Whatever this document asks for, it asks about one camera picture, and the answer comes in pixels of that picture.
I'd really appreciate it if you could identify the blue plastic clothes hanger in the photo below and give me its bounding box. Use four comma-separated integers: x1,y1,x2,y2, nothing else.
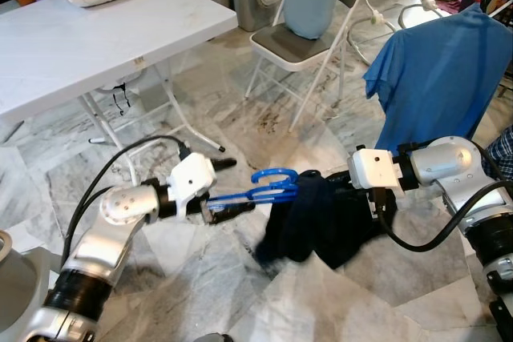
206,167,302,203

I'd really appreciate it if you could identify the dark navy garment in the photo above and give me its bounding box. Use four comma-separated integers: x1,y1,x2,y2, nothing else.
255,169,394,270

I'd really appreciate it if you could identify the white grey folding chair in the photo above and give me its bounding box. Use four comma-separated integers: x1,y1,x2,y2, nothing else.
244,0,370,131

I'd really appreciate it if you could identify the blue plaid shirt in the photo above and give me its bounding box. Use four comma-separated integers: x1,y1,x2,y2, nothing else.
484,127,513,183

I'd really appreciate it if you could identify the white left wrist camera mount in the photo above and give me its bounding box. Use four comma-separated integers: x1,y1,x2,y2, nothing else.
166,151,218,219

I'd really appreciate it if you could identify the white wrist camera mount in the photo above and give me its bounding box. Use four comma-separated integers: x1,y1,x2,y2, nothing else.
349,147,400,193
166,151,218,219

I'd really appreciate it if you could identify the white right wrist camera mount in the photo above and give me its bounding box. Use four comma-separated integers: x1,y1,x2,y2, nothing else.
349,147,400,193

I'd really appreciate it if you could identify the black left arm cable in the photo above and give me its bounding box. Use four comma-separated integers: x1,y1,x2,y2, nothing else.
63,135,194,268

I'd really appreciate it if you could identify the white baby rocker frame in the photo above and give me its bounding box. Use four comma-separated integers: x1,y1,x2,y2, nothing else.
349,0,450,67

